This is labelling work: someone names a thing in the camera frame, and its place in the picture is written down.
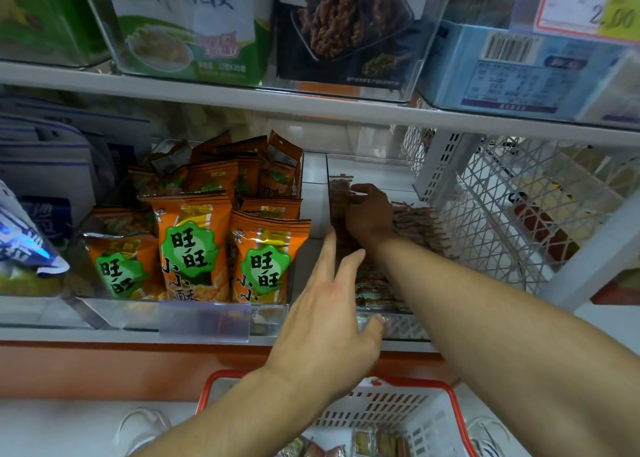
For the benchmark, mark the person's right hand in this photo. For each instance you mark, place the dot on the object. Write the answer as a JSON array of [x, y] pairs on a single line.
[[370, 217]]

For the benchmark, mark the person's left hand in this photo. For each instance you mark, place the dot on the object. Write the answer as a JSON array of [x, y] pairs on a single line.
[[320, 337]]

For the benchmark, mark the row of small snack packets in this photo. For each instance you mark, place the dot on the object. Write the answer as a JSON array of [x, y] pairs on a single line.
[[410, 222]]

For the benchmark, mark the pile of small snack packets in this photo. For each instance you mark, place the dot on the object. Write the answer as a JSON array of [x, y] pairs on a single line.
[[350, 444]]

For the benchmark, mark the white basket with red rim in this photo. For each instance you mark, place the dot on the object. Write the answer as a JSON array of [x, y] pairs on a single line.
[[430, 407]]

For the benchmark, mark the white metal shelf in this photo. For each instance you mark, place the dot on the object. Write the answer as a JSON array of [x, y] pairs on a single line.
[[300, 102]]

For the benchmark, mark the person's right forearm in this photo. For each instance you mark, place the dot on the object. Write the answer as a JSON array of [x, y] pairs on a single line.
[[520, 347]]

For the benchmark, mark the clear plastic shelf front guard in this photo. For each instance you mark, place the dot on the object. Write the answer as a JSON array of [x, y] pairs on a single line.
[[150, 317]]

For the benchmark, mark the person's right shoe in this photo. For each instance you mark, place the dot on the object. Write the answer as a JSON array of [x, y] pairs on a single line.
[[490, 437]]

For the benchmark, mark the person's shoe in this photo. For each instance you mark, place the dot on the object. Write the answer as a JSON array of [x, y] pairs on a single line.
[[140, 427], [490, 437]]

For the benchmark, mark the person's left shoe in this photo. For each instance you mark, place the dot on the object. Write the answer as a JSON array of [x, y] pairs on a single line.
[[140, 427]]

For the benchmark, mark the orange shelf base panel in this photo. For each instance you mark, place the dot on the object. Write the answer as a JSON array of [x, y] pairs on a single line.
[[80, 370]]

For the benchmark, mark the white perforated side panel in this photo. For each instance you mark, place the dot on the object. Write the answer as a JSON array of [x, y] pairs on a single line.
[[520, 207]]

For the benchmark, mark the group of orange snack bags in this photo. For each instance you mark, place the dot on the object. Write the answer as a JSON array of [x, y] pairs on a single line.
[[195, 247]]

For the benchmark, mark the black product box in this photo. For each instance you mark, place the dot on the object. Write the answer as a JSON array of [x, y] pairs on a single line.
[[355, 27]]

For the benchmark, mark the blue product box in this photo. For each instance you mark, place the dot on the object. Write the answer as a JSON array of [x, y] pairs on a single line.
[[520, 72]]

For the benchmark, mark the green white product box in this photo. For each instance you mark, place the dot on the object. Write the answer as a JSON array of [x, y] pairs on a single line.
[[185, 32]]

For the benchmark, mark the yellow white price tag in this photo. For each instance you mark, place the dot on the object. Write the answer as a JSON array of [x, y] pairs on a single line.
[[590, 2]]

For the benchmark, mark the blue white snack bag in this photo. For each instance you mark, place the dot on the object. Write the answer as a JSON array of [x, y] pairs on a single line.
[[25, 242]]

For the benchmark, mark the dark green product bag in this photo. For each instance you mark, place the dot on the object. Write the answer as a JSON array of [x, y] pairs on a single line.
[[45, 17]]

